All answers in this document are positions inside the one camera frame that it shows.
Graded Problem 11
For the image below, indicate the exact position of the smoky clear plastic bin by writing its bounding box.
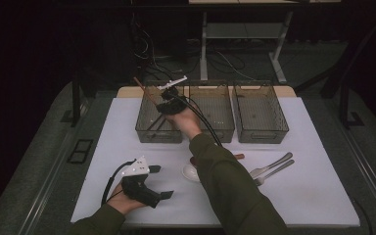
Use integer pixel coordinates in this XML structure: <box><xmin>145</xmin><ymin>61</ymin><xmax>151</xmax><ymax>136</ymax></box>
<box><xmin>135</xmin><ymin>83</ymin><xmax>185</xmax><ymax>144</ymax></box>
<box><xmin>184</xmin><ymin>82</ymin><xmax>236</xmax><ymax>144</ymax></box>
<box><xmin>232</xmin><ymin>83</ymin><xmax>290</xmax><ymax>145</ymax></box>

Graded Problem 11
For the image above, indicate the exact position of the brown wooden spoon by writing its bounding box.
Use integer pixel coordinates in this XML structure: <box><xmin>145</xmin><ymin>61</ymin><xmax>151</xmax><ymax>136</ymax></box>
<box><xmin>190</xmin><ymin>153</ymin><xmax>246</xmax><ymax>166</ymax></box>

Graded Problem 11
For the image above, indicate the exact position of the black floor cable bundle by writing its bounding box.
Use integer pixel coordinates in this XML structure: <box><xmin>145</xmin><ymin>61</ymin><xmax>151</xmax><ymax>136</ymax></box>
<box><xmin>130</xmin><ymin>13</ymin><xmax>259</xmax><ymax>82</ymax></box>

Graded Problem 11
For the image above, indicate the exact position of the white metal desk frame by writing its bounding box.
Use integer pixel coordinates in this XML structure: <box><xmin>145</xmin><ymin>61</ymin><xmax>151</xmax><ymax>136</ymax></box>
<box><xmin>188</xmin><ymin>0</ymin><xmax>342</xmax><ymax>85</ymax></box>

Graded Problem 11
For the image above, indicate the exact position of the white ceramic spoon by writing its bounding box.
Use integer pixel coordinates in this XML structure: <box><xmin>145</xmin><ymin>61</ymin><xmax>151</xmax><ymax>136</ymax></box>
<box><xmin>181</xmin><ymin>164</ymin><xmax>201</xmax><ymax>183</ymax></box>

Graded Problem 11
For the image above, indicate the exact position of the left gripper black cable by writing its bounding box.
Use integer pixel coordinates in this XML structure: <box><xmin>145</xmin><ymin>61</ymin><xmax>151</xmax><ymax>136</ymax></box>
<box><xmin>101</xmin><ymin>159</ymin><xmax>137</xmax><ymax>207</ymax></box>

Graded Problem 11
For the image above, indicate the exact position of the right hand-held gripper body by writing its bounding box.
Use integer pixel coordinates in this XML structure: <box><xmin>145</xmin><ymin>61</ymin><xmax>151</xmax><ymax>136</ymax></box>
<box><xmin>156</xmin><ymin>75</ymin><xmax>189</xmax><ymax>116</ymax></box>

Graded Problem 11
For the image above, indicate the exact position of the brown wooden chopstick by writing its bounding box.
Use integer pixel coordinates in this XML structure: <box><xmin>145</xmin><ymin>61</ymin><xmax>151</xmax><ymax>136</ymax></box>
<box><xmin>133</xmin><ymin>76</ymin><xmax>160</xmax><ymax>107</ymax></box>

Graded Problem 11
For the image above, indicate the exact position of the person's right hand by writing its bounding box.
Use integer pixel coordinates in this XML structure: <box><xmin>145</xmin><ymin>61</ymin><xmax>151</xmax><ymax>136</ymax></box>
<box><xmin>165</xmin><ymin>109</ymin><xmax>204</xmax><ymax>141</ymax></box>

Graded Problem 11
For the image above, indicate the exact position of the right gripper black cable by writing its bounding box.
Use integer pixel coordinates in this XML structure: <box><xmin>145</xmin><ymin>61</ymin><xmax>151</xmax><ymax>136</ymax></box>
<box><xmin>167</xmin><ymin>91</ymin><xmax>223</xmax><ymax>148</ymax></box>

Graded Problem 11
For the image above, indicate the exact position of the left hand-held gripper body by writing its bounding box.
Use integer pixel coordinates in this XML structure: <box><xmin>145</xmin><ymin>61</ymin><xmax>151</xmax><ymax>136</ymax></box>
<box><xmin>120</xmin><ymin>156</ymin><xmax>163</xmax><ymax>210</ymax></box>

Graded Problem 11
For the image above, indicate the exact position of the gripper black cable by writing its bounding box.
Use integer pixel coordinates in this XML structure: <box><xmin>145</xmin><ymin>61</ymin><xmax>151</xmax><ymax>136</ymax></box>
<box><xmin>101</xmin><ymin>159</ymin><xmax>137</xmax><ymax>207</ymax></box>
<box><xmin>167</xmin><ymin>91</ymin><xmax>223</xmax><ymax>148</ymax></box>

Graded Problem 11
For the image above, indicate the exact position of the white table mat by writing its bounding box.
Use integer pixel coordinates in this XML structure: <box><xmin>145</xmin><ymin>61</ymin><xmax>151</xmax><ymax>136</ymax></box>
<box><xmin>70</xmin><ymin>96</ymin><xmax>361</xmax><ymax>228</ymax></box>

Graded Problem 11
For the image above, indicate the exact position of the metal floor rail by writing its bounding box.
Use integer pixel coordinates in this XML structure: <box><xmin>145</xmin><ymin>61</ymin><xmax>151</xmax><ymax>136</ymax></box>
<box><xmin>18</xmin><ymin>130</ymin><xmax>77</xmax><ymax>235</ymax></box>
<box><xmin>339</xmin><ymin>126</ymin><xmax>376</xmax><ymax>224</ymax></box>

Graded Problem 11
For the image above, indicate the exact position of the person's left hand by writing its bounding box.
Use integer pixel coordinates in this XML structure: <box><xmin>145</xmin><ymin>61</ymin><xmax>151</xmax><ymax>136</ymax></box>
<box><xmin>107</xmin><ymin>182</ymin><xmax>148</xmax><ymax>215</ymax></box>

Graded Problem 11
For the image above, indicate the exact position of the black metal stand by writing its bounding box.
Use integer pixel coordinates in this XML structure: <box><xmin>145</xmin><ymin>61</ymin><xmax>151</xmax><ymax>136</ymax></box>
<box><xmin>337</xmin><ymin>74</ymin><xmax>365</xmax><ymax>129</ymax></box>
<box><xmin>60</xmin><ymin>70</ymin><xmax>91</xmax><ymax>128</ymax></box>

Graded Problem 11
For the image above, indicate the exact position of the black slanted beam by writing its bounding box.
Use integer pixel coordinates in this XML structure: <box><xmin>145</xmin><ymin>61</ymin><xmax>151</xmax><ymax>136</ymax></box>
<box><xmin>294</xmin><ymin>14</ymin><xmax>376</xmax><ymax>99</ymax></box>

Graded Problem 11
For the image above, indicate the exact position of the black chopstick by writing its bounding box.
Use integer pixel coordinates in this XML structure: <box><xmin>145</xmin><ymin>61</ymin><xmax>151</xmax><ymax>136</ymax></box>
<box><xmin>146</xmin><ymin>114</ymin><xmax>165</xmax><ymax>134</ymax></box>
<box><xmin>149</xmin><ymin>115</ymin><xmax>168</xmax><ymax>136</ymax></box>

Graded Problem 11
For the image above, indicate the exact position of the metal fork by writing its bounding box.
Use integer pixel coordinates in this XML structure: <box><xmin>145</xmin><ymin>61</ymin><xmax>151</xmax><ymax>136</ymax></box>
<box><xmin>254</xmin><ymin>159</ymin><xmax>296</xmax><ymax>187</ymax></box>

